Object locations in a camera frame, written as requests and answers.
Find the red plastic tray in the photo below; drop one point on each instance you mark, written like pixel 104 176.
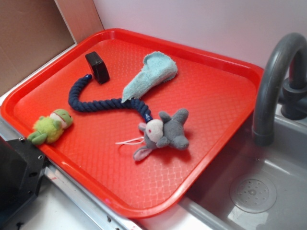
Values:
pixel 219 92

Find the metal rail strip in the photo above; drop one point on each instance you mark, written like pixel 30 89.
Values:
pixel 53 200

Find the gray toy faucet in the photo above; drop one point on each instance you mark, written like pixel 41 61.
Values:
pixel 284 82

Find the green plush frog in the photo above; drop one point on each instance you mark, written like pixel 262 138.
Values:
pixel 48 129

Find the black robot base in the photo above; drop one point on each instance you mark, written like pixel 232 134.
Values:
pixel 22 166

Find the gray plush elephant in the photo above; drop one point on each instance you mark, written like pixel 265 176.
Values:
pixel 167 131

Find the gray plastic sink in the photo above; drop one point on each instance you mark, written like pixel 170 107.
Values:
pixel 284 163

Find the black rectangular block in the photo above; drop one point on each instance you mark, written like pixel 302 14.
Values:
pixel 98 67

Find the light blue cloth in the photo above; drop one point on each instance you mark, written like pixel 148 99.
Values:
pixel 157 68

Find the brown cardboard panel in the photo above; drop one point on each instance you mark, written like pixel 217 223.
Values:
pixel 33 32

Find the round sink drain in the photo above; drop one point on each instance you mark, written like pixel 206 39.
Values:
pixel 253 193

